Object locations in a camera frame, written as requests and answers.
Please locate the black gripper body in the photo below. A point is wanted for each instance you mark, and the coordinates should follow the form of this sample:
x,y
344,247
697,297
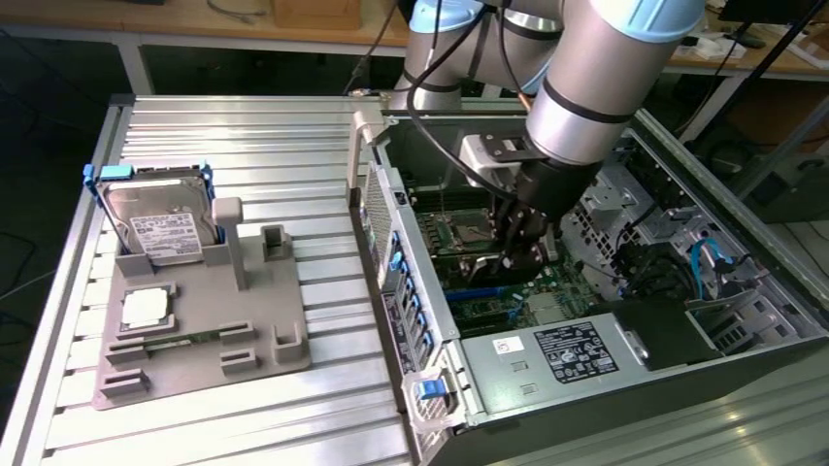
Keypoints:
x,y
557,187

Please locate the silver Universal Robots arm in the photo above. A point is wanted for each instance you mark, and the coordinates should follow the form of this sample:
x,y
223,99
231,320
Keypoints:
x,y
595,73

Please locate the CPU socket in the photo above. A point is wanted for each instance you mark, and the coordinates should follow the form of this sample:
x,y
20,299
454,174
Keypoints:
x,y
467,228

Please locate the silver disk bay cage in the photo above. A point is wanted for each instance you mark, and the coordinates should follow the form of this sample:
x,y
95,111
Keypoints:
x,y
602,199

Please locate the green motherboard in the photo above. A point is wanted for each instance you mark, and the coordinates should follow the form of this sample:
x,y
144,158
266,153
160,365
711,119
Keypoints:
x,y
570,286

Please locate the blue expansion slot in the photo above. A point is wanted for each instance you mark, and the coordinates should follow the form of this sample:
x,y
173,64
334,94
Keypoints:
x,y
479,293

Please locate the grey power supply unit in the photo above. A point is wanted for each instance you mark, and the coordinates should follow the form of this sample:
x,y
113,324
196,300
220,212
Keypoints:
x,y
518,374

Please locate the open black PC case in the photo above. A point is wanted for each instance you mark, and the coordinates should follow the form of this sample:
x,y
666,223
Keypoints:
x,y
582,403

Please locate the blue case release latch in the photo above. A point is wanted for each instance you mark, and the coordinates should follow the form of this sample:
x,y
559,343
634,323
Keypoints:
x,y
430,389

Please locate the wooden desk with grey legs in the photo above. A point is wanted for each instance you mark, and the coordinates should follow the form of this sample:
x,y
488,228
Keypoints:
x,y
711,63

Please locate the black box on floor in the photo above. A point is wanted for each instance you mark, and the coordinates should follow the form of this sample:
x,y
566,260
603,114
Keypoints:
x,y
790,189

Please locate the black slanted pole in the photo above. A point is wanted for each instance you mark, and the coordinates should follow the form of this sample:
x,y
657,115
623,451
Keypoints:
x,y
770,53

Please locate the black monitor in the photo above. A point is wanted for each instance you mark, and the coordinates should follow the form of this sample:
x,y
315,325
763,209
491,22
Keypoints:
x,y
763,9

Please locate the grey parts rack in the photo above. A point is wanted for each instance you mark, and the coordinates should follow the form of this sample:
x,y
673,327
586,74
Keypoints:
x,y
207,359

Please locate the hard disk with blue caddy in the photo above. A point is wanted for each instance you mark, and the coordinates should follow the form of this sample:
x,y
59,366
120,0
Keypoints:
x,y
148,209

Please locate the green RAM stick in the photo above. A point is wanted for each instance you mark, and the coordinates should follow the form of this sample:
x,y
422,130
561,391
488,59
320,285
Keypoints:
x,y
181,338

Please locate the silver CPU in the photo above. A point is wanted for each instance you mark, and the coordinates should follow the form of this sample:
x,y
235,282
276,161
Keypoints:
x,y
148,308

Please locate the wooden desk with white legs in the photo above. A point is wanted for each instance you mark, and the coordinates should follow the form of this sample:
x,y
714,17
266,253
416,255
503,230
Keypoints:
x,y
161,24

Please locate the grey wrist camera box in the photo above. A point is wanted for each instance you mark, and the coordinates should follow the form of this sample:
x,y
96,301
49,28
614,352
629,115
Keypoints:
x,y
482,155

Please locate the grey case stop bracket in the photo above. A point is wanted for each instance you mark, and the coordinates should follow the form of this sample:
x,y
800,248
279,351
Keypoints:
x,y
363,126

